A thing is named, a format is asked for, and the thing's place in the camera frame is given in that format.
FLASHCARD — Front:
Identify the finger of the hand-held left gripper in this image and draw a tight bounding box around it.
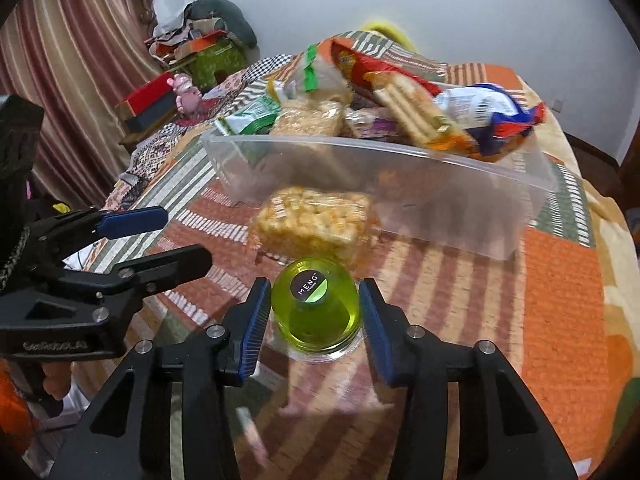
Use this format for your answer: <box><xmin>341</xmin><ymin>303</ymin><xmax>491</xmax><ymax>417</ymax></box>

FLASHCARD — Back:
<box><xmin>27</xmin><ymin>205</ymin><xmax>169</xmax><ymax>272</ymax></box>
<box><xmin>62</xmin><ymin>244</ymin><xmax>214</xmax><ymax>322</ymax></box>

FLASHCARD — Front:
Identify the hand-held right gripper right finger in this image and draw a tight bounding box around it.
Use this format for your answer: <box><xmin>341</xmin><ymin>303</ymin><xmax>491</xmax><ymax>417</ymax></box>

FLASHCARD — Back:
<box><xmin>357</xmin><ymin>279</ymin><xmax>581</xmax><ymax>480</ymax></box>

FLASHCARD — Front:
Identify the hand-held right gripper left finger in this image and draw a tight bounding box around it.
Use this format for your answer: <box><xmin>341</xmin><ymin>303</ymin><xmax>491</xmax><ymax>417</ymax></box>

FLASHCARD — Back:
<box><xmin>47</xmin><ymin>277</ymin><xmax>273</xmax><ymax>480</ymax></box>

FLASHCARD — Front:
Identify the green jelly cup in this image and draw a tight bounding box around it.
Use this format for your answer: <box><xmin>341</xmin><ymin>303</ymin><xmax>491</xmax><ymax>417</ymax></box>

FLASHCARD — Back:
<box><xmin>270</xmin><ymin>256</ymin><xmax>365</xmax><ymax>365</ymax></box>

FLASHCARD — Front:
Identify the yellow puffed rice cake packet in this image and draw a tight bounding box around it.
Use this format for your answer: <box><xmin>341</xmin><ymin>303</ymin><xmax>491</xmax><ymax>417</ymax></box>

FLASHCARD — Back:
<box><xmin>249</xmin><ymin>186</ymin><xmax>382</xmax><ymax>263</ymax></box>

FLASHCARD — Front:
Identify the clear plastic container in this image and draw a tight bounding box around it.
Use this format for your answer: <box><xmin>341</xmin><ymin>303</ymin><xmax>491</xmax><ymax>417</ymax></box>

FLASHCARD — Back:
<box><xmin>202</xmin><ymin>79</ymin><xmax>561</xmax><ymax>261</ymax></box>

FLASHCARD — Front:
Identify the green white snack packet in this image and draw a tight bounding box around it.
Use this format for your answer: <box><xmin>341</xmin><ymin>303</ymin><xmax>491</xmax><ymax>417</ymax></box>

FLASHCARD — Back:
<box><xmin>215</xmin><ymin>97</ymin><xmax>281</xmax><ymax>136</ymax></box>

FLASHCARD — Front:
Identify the purple label snack packet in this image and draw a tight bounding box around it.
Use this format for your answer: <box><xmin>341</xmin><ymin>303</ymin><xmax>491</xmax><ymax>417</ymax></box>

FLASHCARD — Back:
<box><xmin>344</xmin><ymin>107</ymin><xmax>402</xmax><ymax>139</ymax></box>

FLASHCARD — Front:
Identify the sandwich biscuit packet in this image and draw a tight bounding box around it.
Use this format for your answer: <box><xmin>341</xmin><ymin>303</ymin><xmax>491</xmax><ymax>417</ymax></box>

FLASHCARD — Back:
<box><xmin>364</xmin><ymin>72</ymin><xmax>482</xmax><ymax>157</ymax></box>

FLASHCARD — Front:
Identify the bread bag with green label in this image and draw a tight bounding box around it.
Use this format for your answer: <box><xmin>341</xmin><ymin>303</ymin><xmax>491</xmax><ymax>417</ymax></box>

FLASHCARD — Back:
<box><xmin>270</xmin><ymin>42</ymin><xmax>354</xmax><ymax>107</ymax></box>

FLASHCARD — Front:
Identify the blue white snack bag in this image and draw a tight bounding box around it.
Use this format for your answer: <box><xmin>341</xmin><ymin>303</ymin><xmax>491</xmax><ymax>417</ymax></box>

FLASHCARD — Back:
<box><xmin>434</xmin><ymin>82</ymin><xmax>547</xmax><ymax>163</ymax></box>

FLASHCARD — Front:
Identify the red snack bag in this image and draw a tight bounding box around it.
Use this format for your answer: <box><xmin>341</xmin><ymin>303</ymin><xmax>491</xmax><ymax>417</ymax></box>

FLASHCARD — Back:
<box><xmin>330</xmin><ymin>37</ymin><xmax>442</xmax><ymax>97</ymax></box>

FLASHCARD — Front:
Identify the person's left hand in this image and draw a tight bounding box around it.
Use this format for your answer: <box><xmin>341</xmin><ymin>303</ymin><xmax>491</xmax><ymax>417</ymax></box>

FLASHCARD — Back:
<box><xmin>41</xmin><ymin>359</ymin><xmax>76</xmax><ymax>402</ymax></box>

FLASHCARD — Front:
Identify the checkered patterned quilt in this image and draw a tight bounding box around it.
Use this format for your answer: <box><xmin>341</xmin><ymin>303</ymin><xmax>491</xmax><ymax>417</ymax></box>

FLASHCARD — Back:
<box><xmin>107</xmin><ymin>55</ymin><xmax>301</xmax><ymax>211</ymax></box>

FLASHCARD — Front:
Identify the red box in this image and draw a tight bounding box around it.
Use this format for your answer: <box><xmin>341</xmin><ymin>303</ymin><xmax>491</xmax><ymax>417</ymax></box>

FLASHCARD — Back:
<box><xmin>116</xmin><ymin>74</ymin><xmax>178</xmax><ymax>133</ymax></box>

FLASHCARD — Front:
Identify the pink plush toy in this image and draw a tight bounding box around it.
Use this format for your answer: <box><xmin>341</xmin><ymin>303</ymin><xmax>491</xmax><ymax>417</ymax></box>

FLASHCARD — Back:
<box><xmin>167</xmin><ymin>72</ymin><xmax>204</xmax><ymax>117</ymax></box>

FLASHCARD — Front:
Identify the striped brown curtain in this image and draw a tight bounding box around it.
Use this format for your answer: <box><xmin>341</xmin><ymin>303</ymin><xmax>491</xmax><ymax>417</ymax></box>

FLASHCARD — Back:
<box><xmin>0</xmin><ymin>0</ymin><xmax>162</xmax><ymax>211</ymax></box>

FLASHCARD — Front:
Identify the green printed box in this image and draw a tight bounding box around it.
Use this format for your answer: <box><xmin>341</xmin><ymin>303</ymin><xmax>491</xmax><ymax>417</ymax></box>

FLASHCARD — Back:
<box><xmin>175</xmin><ymin>42</ymin><xmax>249</xmax><ymax>92</ymax></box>

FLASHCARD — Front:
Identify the pile of clothes and boxes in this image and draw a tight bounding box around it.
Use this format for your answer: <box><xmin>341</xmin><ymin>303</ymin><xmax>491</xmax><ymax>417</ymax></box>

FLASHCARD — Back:
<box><xmin>144</xmin><ymin>10</ymin><xmax>226</xmax><ymax>63</ymax></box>

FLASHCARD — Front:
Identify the grey green cushion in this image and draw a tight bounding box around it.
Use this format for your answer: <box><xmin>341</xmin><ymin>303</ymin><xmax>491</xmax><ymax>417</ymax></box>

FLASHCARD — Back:
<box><xmin>184</xmin><ymin>0</ymin><xmax>259</xmax><ymax>50</ymax></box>

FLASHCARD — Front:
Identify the yellow foam tube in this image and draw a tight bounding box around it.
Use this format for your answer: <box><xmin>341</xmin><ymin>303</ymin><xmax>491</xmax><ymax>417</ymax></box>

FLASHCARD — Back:
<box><xmin>360</xmin><ymin>20</ymin><xmax>417</xmax><ymax>50</ymax></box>

